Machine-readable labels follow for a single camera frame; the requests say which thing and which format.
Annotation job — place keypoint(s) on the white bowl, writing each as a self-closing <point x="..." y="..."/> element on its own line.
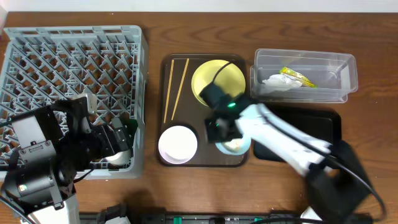
<point x="177" y="144"/>

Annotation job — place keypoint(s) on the white paper cup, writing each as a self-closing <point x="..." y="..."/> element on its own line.
<point x="120" y="159"/>

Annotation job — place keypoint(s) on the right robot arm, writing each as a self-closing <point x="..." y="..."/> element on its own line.
<point x="335" y="179"/>

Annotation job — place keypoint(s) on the clear plastic bin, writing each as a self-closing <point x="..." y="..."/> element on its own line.
<point x="325" y="69"/>

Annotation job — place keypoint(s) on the dark brown serving tray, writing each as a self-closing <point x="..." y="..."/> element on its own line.
<point x="190" y="112"/>

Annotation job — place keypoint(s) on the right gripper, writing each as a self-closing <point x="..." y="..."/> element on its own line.
<point x="216" y="134"/>

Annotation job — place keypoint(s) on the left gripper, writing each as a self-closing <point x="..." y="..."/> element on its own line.
<point x="121" y="137"/>

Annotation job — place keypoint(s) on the grey dishwasher rack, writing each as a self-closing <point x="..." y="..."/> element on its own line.
<point x="45" y="64"/>

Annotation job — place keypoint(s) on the black waste tray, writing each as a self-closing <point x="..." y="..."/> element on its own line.
<point x="317" y="122"/>

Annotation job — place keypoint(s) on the wooden chopstick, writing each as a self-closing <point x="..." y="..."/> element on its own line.
<point x="168" y="90"/>
<point x="180" y="87"/>

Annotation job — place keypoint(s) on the light blue bowl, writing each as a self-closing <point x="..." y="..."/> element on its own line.
<point x="235" y="147"/>

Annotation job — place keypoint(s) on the green snack wrapper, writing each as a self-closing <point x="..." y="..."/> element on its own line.
<point x="298" y="76"/>

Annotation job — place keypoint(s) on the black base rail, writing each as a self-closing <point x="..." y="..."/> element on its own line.
<point x="123" y="214"/>

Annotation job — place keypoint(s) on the yellow plate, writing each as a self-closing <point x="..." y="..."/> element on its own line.
<point x="231" y="79"/>

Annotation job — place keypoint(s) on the white tissue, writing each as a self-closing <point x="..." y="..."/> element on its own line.
<point x="281" y="82"/>

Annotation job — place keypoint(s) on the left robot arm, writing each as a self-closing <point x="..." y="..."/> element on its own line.
<point x="56" y="141"/>

